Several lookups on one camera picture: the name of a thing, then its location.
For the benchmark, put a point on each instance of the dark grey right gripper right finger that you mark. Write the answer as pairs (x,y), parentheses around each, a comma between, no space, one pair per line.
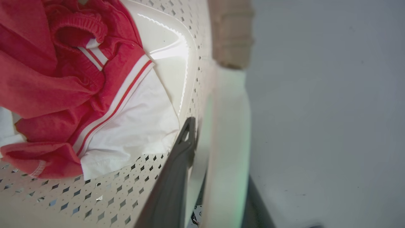
(254,212)

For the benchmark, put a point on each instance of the red garment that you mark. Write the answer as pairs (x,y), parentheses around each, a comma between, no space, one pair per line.
(47,82)

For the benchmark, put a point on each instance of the white perforated plastic laundry basket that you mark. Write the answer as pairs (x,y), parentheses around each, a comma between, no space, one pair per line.
(104,196)

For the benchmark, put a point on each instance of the white garment with striped trim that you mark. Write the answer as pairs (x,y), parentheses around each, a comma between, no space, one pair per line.
(136,126)

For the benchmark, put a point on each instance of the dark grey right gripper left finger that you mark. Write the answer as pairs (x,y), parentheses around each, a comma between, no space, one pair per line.
(172,183)

